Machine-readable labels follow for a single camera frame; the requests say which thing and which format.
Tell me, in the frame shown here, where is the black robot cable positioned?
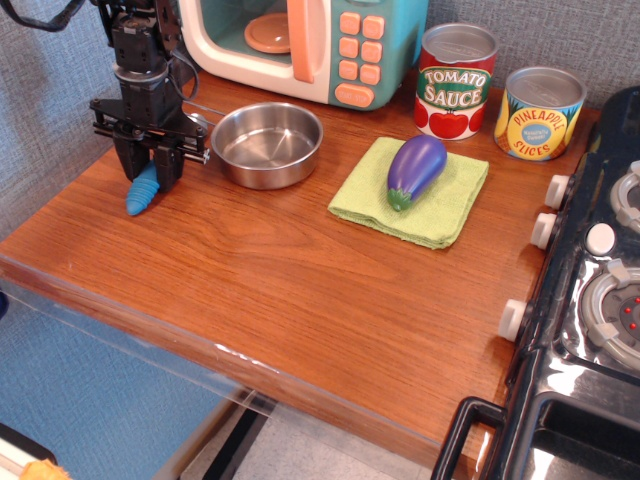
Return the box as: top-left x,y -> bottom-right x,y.
0,0 -> 86,33

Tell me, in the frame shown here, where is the pineapple slices can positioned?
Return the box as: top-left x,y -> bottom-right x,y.
494,66 -> 587,162

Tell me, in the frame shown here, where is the white stove knob middle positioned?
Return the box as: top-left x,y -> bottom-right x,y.
530,213 -> 557,250

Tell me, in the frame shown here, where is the purple toy eggplant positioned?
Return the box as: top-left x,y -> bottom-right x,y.
387,134 -> 447,212

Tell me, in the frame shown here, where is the black toy stove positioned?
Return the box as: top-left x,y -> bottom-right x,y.
432,87 -> 639,479

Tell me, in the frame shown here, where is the yellow green folded cloth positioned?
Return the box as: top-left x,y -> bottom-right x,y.
328,137 -> 489,249

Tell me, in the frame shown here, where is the teal toy microwave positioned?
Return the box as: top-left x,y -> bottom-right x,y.
179,1 -> 428,111

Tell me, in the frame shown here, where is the white stove knob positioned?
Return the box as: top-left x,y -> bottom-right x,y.
498,299 -> 527,342
545,175 -> 570,210
530,213 -> 557,250

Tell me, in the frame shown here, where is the blue handled metal spoon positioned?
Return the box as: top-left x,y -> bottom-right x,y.
125,112 -> 209,217

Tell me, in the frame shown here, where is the white stove knob lower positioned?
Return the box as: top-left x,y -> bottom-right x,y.
498,299 -> 527,342

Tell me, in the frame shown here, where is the small steel pan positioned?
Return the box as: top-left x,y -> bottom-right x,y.
188,102 -> 324,190

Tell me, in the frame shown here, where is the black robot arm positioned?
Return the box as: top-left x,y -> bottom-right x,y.
90,1 -> 209,192

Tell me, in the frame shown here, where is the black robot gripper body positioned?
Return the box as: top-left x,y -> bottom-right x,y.
90,69 -> 210,164

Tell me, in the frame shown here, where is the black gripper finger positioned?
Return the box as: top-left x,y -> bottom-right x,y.
114,138 -> 150,181
153,146 -> 184,193

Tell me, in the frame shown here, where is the orange object at corner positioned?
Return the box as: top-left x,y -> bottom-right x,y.
0,422 -> 71,480

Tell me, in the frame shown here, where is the white stove knob upper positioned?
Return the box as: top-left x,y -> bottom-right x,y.
545,175 -> 570,210

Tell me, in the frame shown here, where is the tomato sauce can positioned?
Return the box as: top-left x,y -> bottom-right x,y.
414,23 -> 498,140

